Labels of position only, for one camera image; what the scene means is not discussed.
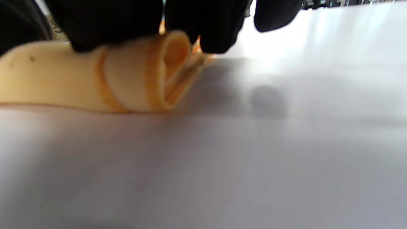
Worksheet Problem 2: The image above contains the person's left hand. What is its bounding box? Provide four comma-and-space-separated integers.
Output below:
0, 0, 53, 57

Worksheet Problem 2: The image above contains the person's right hand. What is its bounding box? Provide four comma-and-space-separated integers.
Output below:
45, 0, 305, 54

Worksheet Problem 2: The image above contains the orange towel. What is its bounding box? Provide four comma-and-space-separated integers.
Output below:
0, 30, 214, 114

